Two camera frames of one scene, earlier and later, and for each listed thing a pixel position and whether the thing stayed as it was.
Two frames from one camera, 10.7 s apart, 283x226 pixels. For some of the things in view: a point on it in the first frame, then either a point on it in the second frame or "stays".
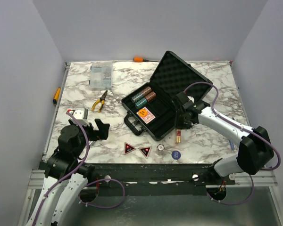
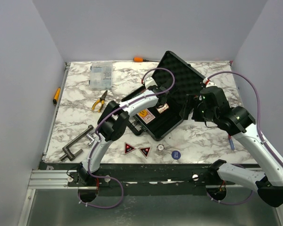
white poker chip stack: x=160 y=148 stays
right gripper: x=178 y=124 -> x=194 y=101
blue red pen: x=232 y=145 stays
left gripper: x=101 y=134 -> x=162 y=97
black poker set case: x=151 y=108 stays
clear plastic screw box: x=101 y=75 stays
